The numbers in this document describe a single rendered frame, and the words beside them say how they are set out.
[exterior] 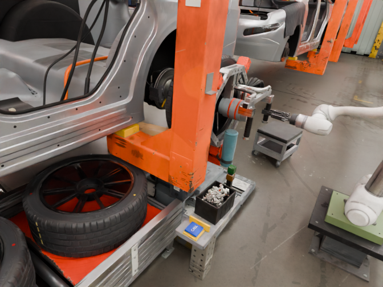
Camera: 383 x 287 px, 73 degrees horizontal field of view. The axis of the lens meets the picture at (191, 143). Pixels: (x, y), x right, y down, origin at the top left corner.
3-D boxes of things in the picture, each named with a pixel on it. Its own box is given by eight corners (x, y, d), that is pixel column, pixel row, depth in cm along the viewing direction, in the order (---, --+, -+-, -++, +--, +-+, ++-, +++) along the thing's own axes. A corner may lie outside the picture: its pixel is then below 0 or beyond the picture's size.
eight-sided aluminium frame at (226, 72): (233, 128, 214) (245, 60, 189) (240, 130, 211) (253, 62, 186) (198, 153, 173) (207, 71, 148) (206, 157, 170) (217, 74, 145)
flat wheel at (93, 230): (81, 172, 196) (77, 144, 184) (163, 194, 181) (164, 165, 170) (1, 237, 139) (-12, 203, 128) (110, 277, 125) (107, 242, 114)
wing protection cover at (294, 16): (283, 34, 453) (290, 0, 429) (301, 36, 439) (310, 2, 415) (269, 36, 400) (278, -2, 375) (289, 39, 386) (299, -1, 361)
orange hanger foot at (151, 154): (125, 143, 188) (123, 98, 172) (184, 171, 164) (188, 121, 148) (106, 152, 176) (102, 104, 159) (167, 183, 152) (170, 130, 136)
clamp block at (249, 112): (240, 111, 159) (241, 103, 156) (254, 115, 155) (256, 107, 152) (237, 113, 155) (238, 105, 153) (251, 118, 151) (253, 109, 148)
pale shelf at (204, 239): (215, 192, 164) (216, 188, 163) (240, 203, 157) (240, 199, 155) (174, 234, 132) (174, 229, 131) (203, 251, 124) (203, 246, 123)
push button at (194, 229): (191, 224, 134) (192, 220, 133) (203, 230, 131) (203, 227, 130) (184, 232, 129) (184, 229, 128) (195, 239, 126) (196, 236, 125)
